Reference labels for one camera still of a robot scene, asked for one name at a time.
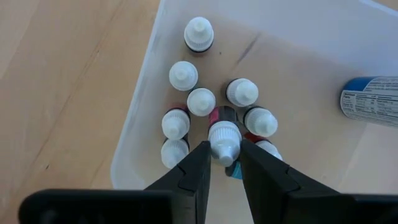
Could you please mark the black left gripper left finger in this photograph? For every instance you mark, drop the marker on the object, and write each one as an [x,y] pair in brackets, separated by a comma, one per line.
[192,174]

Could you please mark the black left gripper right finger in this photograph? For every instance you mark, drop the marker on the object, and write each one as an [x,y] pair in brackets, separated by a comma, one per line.
[267,186]

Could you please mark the small blue dropper bottle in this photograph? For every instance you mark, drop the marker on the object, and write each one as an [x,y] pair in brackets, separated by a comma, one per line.
[235,170]

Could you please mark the small white-capped dropper bottle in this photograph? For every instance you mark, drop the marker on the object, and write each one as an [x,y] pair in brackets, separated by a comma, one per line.
[242,92]
[199,32]
[183,75]
[201,102]
[267,147]

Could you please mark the small pink dropper bottle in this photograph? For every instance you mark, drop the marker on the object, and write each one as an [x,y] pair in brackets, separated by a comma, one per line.
[224,140]

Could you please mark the small red dropper bottle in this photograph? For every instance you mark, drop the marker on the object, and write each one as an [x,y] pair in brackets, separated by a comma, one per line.
[175,124]

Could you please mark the blue food coloring bottle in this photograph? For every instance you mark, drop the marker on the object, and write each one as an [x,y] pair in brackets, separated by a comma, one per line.
[370,99]

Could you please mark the clear plastic container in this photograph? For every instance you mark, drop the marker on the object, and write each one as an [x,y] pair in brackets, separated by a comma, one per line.
[295,62]

